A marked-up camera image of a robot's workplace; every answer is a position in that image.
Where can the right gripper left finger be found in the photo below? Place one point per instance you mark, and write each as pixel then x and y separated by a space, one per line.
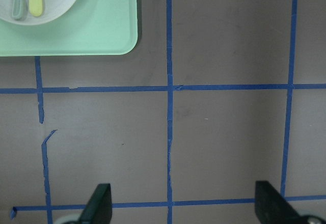
pixel 99 207

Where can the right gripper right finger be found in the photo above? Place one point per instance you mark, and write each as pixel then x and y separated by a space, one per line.
pixel 271 208

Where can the mint green tray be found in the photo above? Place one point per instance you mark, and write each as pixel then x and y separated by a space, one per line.
pixel 71 27

